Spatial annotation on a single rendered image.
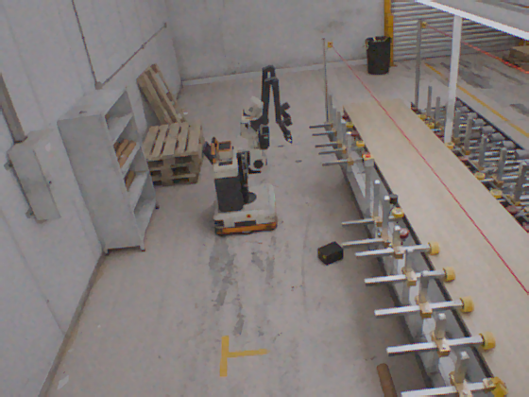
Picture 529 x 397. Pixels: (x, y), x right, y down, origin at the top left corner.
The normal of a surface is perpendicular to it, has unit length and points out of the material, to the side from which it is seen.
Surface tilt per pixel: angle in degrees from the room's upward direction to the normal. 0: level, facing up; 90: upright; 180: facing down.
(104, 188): 90
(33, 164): 90
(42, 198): 90
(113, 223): 90
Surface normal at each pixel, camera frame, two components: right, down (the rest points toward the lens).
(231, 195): 0.02, 0.51
